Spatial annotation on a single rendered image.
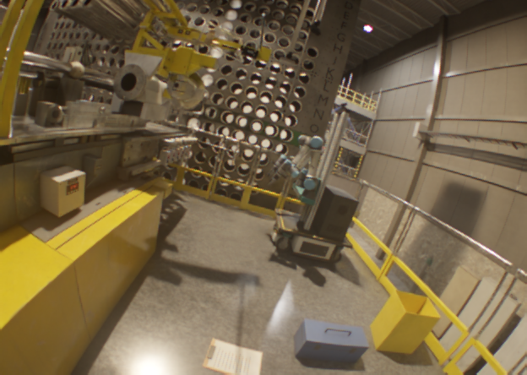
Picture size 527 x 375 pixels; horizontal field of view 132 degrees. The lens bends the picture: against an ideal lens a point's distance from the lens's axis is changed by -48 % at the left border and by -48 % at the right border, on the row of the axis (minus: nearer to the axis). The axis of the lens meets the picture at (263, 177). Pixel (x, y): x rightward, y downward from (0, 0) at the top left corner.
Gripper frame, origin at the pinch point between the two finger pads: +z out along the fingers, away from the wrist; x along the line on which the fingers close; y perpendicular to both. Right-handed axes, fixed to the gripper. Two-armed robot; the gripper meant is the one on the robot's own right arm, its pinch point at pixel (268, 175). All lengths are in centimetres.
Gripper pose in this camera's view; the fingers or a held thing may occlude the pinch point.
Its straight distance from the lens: 286.8
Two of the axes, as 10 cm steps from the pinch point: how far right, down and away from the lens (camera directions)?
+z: -6.3, 7.8, -0.2
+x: -1.7, -1.1, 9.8
